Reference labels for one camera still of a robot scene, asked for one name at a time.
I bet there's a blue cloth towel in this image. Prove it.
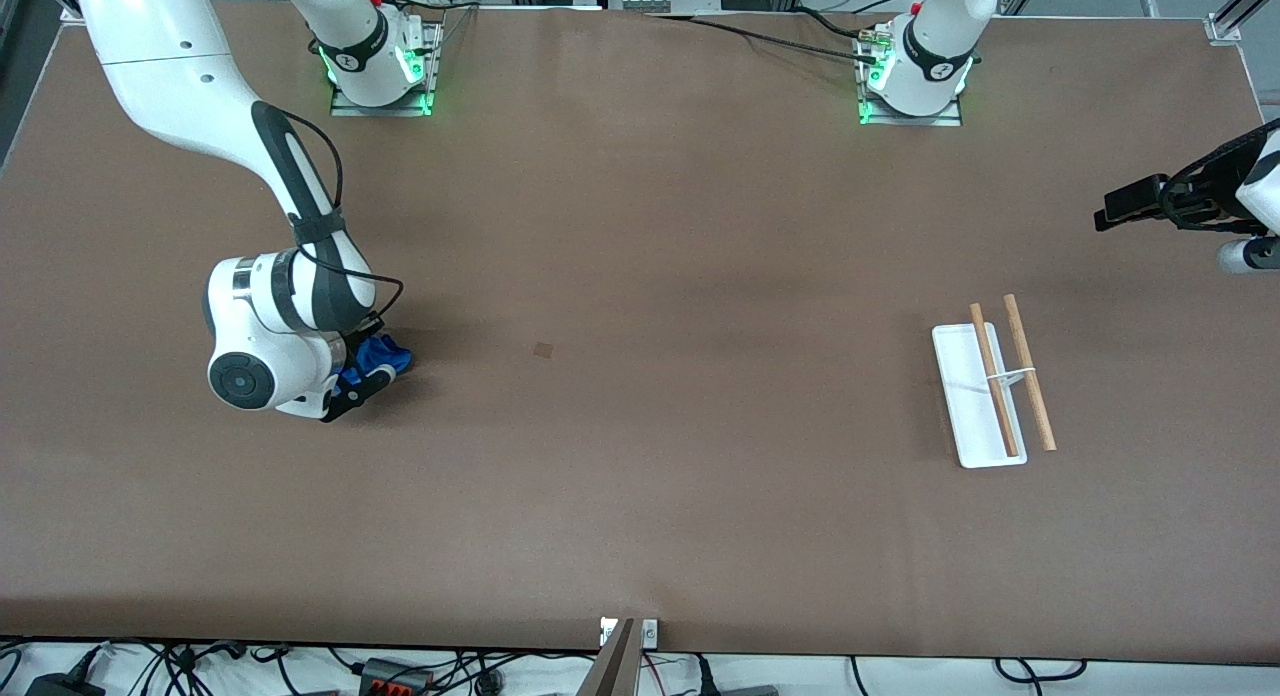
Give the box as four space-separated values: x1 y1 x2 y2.
338 336 414 389

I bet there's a white rack with wooden rods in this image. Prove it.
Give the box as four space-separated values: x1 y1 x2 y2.
932 294 1058 469

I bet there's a black orange connector box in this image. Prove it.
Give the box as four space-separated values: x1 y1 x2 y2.
360 659 433 695

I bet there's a black power adapter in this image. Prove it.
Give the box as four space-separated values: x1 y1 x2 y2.
25 674 106 696

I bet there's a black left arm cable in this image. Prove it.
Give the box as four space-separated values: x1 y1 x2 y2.
1165 121 1280 227

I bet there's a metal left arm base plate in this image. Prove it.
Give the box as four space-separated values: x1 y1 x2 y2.
858 21 964 127

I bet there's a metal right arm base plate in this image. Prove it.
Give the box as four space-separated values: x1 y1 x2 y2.
330 21 443 117

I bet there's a thin black cable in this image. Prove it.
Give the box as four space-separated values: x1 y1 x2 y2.
795 6 867 39

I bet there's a brown wooden post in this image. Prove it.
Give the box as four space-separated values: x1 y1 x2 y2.
578 619 641 696

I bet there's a black braided cable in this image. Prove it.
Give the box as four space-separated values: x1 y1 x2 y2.
645 14 881 65

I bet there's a black looped floor cable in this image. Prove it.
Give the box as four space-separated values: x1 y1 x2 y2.
995 658 1087 683

